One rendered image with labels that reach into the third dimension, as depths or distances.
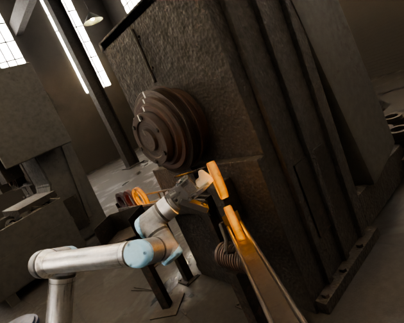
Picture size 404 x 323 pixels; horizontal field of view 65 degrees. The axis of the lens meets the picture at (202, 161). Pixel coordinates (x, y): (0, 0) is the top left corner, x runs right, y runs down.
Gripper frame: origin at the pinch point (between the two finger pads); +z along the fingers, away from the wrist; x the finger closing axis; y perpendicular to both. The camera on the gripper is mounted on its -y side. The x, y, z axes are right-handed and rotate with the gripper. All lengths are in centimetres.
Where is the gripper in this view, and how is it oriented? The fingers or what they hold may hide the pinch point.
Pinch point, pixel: (215, 175)
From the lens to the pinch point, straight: 123.8
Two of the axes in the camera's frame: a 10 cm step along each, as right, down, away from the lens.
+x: -1.0, -2.0, 9.7
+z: 7.7, -6.3, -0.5
